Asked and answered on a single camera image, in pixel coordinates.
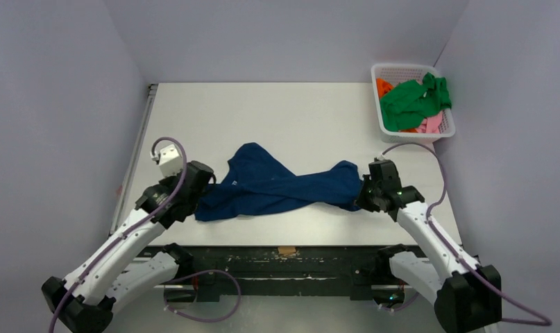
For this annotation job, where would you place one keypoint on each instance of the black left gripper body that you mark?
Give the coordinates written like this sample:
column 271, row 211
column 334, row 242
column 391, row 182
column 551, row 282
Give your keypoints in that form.
column 199, row 182

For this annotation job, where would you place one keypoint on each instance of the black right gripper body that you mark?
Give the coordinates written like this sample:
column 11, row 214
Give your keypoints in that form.
column 368, row 193

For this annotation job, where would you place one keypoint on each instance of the navy blue printed t-shirt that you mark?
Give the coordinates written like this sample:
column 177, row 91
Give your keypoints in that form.
column 257, row 184

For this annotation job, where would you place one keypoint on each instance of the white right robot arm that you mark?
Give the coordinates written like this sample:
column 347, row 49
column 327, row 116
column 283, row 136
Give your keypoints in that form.
column 462, row 292

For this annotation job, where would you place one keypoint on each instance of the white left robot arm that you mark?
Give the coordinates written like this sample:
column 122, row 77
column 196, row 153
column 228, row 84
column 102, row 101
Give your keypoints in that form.
column 87, row 299

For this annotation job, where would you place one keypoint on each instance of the pink t-shirt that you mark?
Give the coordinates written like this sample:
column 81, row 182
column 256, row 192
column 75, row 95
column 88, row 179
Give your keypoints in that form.
column 430, row 125

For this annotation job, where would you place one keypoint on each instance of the green t-shirt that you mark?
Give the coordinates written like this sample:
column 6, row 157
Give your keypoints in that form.
column 408, row 103

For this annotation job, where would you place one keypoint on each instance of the orange t-shirt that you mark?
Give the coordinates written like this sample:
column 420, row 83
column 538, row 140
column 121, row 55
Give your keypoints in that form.
column 383, row 87

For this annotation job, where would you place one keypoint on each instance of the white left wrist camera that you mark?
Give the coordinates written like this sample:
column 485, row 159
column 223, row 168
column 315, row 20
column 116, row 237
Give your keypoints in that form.
column 169, row 160

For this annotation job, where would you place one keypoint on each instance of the black mounting base rail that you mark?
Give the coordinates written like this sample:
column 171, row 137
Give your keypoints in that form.
column 355, row 272

